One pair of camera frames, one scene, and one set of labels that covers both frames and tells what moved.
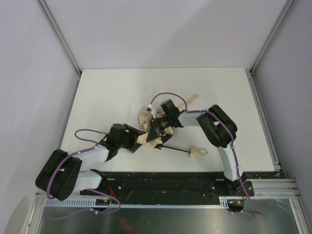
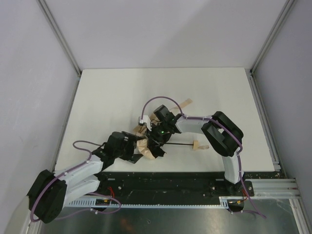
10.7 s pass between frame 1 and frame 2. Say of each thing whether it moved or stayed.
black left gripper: moved
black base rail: stayed
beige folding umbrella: moved
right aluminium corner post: stayed
